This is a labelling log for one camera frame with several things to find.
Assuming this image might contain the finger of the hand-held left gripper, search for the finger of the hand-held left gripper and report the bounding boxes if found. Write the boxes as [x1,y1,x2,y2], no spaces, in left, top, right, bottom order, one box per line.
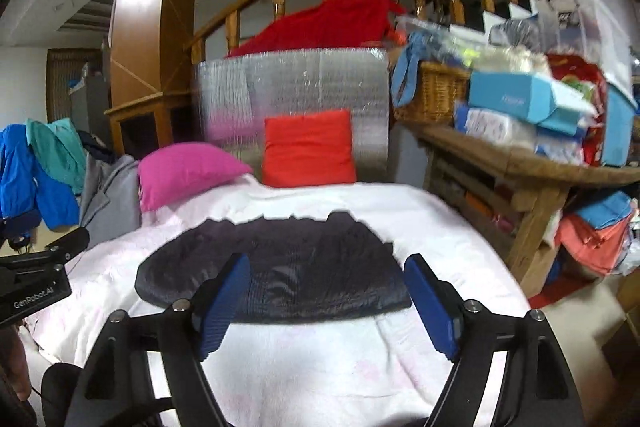
[30,227,91,265]

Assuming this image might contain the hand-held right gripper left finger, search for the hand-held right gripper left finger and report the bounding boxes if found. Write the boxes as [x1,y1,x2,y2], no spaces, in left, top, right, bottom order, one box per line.
[64,252,252,427]

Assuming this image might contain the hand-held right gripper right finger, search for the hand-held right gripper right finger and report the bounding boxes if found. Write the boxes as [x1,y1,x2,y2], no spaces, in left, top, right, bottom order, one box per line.
[403,253,586,427]

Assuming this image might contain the black plaid jacket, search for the black plaid jacket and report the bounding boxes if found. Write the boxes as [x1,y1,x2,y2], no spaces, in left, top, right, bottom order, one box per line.
[135,211,413,325]

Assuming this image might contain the person's left forearm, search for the person's left forearm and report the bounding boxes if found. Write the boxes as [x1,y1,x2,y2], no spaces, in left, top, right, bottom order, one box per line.
[0,324,36,427]

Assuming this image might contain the orange folded clothes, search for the orange folded clothes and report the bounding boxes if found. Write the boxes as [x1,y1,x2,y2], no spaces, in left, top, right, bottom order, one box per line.
[555,212,633,278]

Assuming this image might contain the grey coat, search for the grey coat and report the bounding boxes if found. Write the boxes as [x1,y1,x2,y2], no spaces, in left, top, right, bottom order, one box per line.
[79,154,143,245]

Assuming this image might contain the blue jacket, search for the blue jacket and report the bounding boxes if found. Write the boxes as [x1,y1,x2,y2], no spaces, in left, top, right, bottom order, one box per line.
[0,124,81,230]

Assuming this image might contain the teal jacket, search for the teal jacket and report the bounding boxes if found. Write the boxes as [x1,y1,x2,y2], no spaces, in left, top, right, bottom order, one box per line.
[25,118,87,195]

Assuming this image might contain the dark navy garment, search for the dark navy garment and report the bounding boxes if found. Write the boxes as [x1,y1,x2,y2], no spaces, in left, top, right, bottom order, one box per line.
[77,131,113,165]

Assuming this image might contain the white textured blanket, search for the white textured blanket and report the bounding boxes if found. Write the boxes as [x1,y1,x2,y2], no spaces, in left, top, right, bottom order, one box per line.
[25,174,533,427]

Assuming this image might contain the pink pillow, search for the pink pillow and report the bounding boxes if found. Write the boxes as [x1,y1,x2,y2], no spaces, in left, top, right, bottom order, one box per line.
[137,143,253,212]

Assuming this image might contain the red pillow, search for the red pillow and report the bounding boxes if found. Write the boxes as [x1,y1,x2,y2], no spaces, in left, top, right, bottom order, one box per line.
[262,109,358,188]

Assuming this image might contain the wooden table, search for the wooden table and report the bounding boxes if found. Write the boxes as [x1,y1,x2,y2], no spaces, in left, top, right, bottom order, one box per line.
[400,119,640,298]

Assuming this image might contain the blue white tissue pack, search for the blue white tissue pack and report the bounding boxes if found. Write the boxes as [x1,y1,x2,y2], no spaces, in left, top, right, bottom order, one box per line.
[454,104,538,148]

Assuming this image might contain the blue folded cloth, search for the blue folded cloth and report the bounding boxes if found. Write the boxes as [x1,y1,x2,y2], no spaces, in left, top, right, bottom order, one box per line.
[575,191,633,230]

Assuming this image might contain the wicker basket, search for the wicker basket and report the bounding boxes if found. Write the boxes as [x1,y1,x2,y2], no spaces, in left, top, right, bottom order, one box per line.
[395,61,473,125]

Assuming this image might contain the light blue cardboard box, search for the light blue cardboard box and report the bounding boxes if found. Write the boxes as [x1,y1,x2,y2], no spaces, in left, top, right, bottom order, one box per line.
[467,71,596,135]

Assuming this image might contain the light blue cloth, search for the light blue cloth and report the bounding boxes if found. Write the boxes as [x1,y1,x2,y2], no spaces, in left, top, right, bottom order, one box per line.
[390,32,426,108]

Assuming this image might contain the silver foil insulation mat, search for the silver foil insulation mat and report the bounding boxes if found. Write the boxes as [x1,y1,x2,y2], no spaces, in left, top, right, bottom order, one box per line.
[192,47,391,182]

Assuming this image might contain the curved wooden column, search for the curved wooden column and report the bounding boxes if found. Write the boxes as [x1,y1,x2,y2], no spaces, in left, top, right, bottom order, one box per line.
[109,0,211,108]

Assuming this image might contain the light blue plastic container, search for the light blue plastic container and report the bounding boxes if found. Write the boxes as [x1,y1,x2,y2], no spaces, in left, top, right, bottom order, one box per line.
[602,84,638,168]

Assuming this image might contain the cream knitted cloth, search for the cream knitted cloth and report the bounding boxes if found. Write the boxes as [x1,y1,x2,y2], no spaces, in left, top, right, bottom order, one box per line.
[470,47,551,78]

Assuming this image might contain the red printed bag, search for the red printed bag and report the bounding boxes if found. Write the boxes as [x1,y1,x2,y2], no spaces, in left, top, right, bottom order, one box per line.
[545,53,608,165]

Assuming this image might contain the clear plastic box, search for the clear plastic box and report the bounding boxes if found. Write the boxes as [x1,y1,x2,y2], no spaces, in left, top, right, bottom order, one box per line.
[395,14,491,58]

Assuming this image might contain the red cloth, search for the red cloth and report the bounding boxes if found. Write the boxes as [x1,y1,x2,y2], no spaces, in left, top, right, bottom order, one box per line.
[227,0,406,58]

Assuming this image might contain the clear plastic storage bin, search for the clear plastic storage bin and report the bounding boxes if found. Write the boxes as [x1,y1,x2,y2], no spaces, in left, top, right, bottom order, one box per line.
[530,0,633,72]

